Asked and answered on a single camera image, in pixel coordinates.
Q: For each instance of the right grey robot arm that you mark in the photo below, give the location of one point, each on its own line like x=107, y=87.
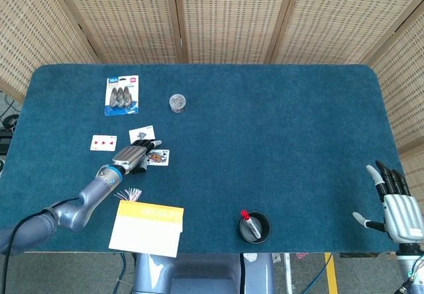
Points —
x=405, y=265

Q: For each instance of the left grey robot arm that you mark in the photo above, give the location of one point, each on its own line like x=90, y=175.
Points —
x=83, y=204

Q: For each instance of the yellow white paper envelope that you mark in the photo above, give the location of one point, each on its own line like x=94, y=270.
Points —
x=145, y=231

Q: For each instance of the red capped white marker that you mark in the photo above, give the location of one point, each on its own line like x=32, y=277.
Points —
x=251, y=226

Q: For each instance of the black round cup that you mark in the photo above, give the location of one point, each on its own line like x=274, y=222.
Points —
x=263, y=224

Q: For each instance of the three of hearts card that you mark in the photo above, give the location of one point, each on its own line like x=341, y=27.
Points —
x=103, y=142

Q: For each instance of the grey robot torso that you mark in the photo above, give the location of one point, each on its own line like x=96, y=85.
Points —
x=198, y=274

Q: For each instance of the blue binder clip blister pack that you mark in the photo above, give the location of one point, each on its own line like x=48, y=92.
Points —
x=122, y=95

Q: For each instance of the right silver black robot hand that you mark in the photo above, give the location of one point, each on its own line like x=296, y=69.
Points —
x=402, y=214

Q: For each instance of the blue felt table mat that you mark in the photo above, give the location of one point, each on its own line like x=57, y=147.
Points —
x=265, y=148

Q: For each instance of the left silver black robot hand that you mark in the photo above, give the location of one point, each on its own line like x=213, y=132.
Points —
x=132, y=155

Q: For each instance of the ace of spades card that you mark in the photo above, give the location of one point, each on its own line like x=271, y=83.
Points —
x=140, y=133

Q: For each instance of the bundle of coloured strands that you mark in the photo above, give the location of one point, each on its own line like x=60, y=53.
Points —
x=130, y=195

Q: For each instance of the black floor box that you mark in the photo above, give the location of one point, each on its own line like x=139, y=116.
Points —
x=4, y=141

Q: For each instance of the woven bamboo folding screen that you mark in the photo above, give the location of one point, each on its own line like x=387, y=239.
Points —
x=232, y=16

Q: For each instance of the round clear paper clip tub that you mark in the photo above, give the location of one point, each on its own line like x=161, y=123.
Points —
x=177, y=103

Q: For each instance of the face playing card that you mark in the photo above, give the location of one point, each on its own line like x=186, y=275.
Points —
x=158, y=157

